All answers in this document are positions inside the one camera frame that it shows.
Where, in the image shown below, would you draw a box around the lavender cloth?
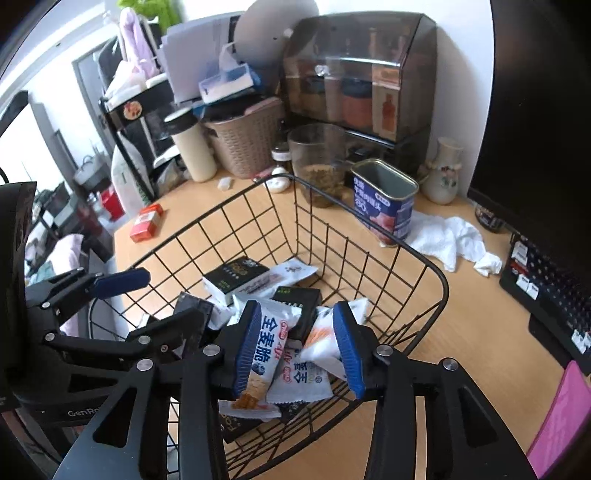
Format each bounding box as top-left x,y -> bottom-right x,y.
119,9 -> 160,77

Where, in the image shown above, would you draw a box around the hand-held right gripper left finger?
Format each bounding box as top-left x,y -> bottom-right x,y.
53,300 -> 264,480

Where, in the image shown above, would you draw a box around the dark glass jar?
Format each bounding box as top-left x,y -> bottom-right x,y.
475,203 -> 509,234

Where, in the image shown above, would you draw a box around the crumpled white tissue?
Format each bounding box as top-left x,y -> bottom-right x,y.
406,213 -> 503,278

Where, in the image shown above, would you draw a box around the white packet red print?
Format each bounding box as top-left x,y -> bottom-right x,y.
231,258 -> 320,296

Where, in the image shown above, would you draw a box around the red cigarette box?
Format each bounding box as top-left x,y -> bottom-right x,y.
129,204 -> 165,243

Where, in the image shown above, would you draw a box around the black curved monitor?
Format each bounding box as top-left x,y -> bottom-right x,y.
466,0 -> 591,287

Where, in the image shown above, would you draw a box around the black wire basket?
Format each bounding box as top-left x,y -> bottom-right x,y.
88,174 -> 451,480

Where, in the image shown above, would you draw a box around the white cracker snack packet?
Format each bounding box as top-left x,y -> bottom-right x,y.
228,300 -> 303,418
267,342 -> 332,404

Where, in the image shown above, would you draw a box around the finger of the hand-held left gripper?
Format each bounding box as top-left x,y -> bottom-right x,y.
44,308 -> 207,370
25,268 -> 151,330

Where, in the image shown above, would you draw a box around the pink mouse mat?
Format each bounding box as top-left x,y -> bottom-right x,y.
526,360 -> 591,480

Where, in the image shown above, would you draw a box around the dark acrylic storage cabinet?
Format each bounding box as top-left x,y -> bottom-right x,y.
281,14 -> 437,185

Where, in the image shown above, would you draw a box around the white papers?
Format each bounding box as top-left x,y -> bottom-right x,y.
159,14 -> 241,104

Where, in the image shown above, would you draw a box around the white green plastic bag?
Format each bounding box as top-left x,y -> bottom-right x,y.
111,138 -> 155,210

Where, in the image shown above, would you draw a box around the green plush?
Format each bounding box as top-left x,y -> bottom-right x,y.
117,0 -> 183,24

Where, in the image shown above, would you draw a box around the cream ceramic vase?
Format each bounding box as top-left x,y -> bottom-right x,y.
421,137 -> 464,205

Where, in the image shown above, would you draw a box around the blue luncheon meat can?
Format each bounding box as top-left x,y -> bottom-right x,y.
349,158 -> 420,247

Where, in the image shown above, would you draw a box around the blue tissue box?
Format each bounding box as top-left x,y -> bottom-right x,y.
198,44 -> 262,104

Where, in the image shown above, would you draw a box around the brown wicker basket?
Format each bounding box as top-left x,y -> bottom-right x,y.
203,97 -> 287,180

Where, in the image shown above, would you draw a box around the cream tumbler black lid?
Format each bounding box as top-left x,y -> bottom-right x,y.
165,110 -> 218,182

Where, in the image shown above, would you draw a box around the orange white sauce packet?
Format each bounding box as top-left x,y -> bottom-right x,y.
300,307 -> 347,377
344,298 -> 370,324

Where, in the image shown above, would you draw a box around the black pocket tissue pack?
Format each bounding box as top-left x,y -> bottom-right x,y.
271,286 -> 324,340
177,292 -> 234,330
203,256 -> 271,306
221,401 -> 296,445

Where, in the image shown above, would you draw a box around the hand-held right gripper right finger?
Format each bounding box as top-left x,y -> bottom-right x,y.
332,301 -> 539,480

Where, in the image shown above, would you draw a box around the black box food picture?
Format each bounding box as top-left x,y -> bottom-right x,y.
104,90 -> 178,127

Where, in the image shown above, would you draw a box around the clear glass jar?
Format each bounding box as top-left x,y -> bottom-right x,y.
287,123 -> 354,208

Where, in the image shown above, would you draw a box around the black keyboard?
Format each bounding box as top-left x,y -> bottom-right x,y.
499,233 -> 591,370

